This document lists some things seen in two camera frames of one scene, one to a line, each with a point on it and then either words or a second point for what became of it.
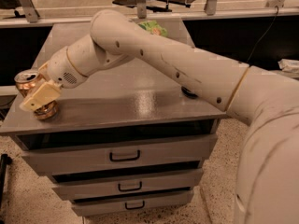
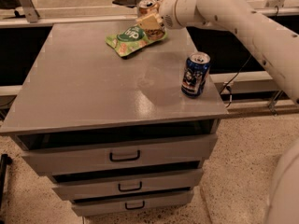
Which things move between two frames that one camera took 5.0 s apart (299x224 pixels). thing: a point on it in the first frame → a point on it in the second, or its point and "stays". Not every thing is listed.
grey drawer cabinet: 131,141 stays
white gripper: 61,68 → 167,12
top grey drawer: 61,154 stays
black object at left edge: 5,161 stays
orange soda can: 26,82 → 147,6
